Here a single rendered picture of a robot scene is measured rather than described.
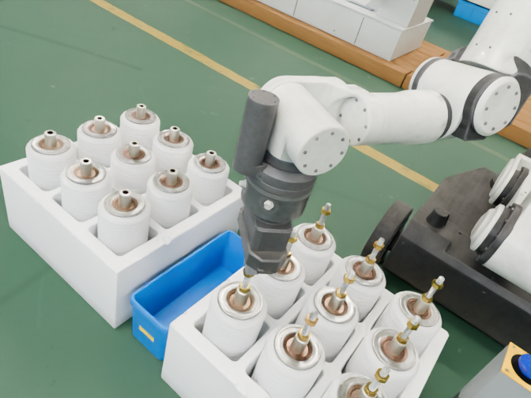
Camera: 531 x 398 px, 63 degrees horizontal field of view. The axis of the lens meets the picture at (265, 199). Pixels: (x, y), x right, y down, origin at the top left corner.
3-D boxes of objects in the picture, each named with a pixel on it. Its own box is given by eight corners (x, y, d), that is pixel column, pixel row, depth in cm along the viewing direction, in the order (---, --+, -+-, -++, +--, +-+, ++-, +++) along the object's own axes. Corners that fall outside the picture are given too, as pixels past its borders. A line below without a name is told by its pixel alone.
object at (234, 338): (191, 341, 83) (205, 281, 72) (238, 332, 87) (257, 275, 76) (202, 388, 77) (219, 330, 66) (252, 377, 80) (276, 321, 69)
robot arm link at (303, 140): (294, 154, 60) (319, 79, 53) (332, 204, 53) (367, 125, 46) (217, 159, 55) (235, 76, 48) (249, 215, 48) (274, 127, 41)
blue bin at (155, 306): (220, 260, 110) (229, 227, 103) (253, 287, 106) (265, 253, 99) (124, 332, 89) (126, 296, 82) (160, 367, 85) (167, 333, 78)
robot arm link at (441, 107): (340, 133, 60) (440, 128, 68) (389, 162, 52) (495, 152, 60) (356, 54, 55) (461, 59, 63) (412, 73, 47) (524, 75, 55)
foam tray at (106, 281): (139, 170, 130) (142, 119, 119) (235, 242, 116) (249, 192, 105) (9, 226, 103) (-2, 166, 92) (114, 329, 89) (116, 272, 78)
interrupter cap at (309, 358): (307, 381, 63) (309, 379, 62) (264, 351, 65) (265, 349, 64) (327, 345, 68) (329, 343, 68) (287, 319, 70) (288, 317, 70)
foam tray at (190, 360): (276, 275, 111) (295, 225, 100) (411, 378, 97) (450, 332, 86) (160, 377, 83) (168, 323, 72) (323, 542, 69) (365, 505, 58)
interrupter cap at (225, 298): (212, 286, 72) (212, 283, 72) (254, 281, 75) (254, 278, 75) (224, 324, 67) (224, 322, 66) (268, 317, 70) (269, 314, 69)
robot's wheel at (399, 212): (378, 238, 133) (405, 188, 121) (392, 246, 131) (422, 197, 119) (349, 271, 119) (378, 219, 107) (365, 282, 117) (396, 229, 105)
